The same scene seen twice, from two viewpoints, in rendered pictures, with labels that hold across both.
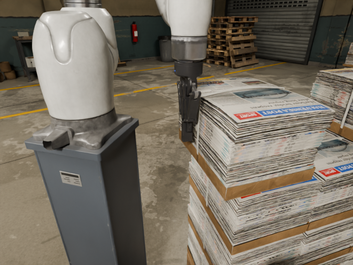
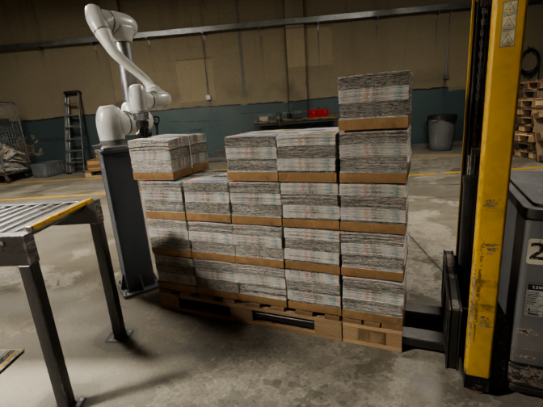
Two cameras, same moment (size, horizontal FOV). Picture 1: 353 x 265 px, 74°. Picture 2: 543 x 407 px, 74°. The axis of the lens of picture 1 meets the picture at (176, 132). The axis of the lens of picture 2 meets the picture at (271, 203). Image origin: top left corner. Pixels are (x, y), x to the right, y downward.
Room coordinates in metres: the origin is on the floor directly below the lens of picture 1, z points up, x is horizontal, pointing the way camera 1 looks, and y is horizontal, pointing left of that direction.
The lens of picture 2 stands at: (-0.57, -2.10, 1.19)
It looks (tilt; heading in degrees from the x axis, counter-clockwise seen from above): 15 degrees down; 42
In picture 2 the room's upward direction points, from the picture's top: 4 degrees counter-clockwise
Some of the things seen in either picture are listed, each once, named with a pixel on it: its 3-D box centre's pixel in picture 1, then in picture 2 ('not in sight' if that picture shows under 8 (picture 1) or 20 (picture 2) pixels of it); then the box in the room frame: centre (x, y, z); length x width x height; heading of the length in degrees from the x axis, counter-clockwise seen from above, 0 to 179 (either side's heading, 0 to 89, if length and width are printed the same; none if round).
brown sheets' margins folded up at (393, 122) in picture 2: not in sight; (376, 215); (1.05, -1.35, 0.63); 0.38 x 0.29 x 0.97; 18
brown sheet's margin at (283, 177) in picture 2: not in sight; (317, 169); (0.96, -1.07, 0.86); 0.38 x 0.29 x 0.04; 17
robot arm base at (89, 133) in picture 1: (80, 121); (110, 144); (0.53, 0.24, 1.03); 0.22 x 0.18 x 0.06; 164
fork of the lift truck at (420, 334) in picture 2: not in sight; (338, 324); (0.88, -1.22, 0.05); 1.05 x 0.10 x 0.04; 108
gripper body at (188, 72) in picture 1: (188, 77); (143, 128); (0.63, -0.03, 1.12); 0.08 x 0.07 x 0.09; 18
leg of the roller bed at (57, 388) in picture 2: not in sight; (48, 339); (-0.23, -0.54, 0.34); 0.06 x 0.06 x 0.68; 38
